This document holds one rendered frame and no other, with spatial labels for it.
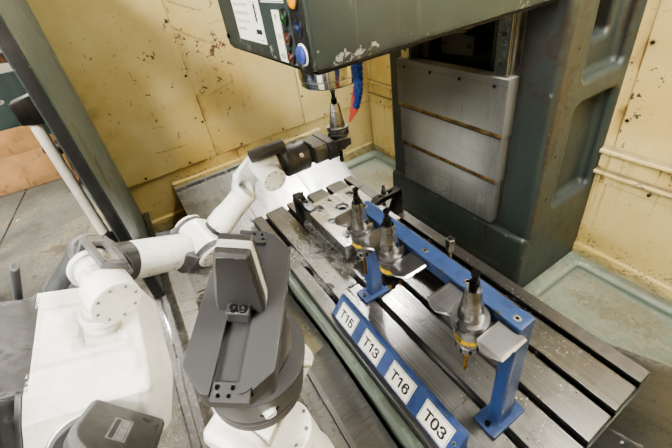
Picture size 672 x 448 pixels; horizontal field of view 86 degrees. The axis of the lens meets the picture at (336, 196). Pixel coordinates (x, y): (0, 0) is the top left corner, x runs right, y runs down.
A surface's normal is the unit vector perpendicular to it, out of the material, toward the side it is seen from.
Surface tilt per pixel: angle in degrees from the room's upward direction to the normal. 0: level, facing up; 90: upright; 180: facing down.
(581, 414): 0
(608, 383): 0
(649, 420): 24
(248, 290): 100
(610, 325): 0
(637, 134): 90
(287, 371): 16
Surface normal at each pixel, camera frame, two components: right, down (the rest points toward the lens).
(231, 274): -0.01, 0.70
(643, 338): -0.14, -0.82
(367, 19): 0.53, 0.41
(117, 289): 0.74, 0.38
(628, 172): -0.84, 0.40
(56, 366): 0.21, -0.91
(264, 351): 0.08, -0.72
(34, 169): 0.40, 0.23
